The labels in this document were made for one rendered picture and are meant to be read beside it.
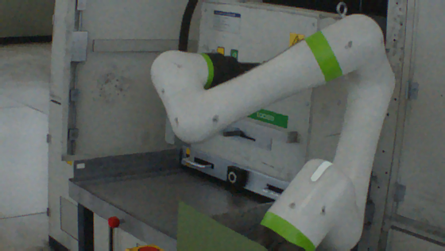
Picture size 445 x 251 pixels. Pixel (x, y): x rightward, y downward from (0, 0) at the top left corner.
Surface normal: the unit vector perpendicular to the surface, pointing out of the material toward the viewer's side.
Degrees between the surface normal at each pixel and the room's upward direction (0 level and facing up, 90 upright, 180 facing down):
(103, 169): 90
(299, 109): 90
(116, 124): 90
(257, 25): 90
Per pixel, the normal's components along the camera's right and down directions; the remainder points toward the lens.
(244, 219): 0.65, 0.21
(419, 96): -0.75, 0.08
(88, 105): 0.39, 0.22
